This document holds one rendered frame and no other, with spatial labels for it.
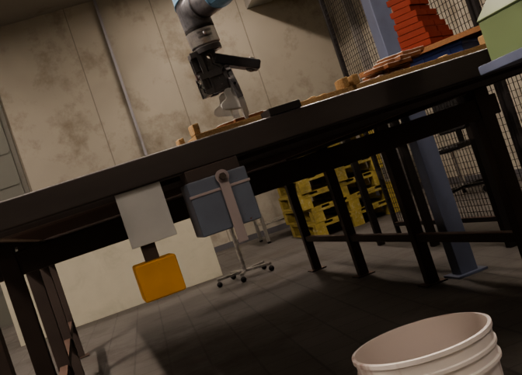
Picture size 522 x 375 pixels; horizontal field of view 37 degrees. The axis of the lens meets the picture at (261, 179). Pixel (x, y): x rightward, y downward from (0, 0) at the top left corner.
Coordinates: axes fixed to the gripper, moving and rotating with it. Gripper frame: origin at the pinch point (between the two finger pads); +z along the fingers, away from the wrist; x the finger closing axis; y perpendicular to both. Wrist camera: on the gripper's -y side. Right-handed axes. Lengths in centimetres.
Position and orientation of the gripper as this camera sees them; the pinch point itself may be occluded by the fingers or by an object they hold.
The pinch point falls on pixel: (244, 119)
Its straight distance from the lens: 194.2
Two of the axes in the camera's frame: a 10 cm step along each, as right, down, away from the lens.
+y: -9.0, 3.6, -2.3
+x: 2.2, -0.7, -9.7
